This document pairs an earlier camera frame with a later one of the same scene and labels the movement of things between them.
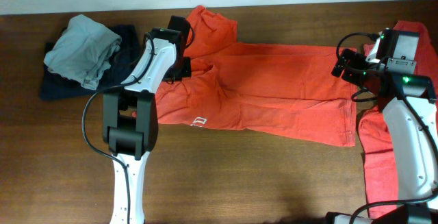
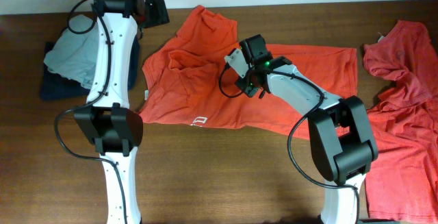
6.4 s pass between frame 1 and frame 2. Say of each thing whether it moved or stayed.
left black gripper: moved
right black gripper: moved
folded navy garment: stayed
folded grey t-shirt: stayed
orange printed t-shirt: stayed
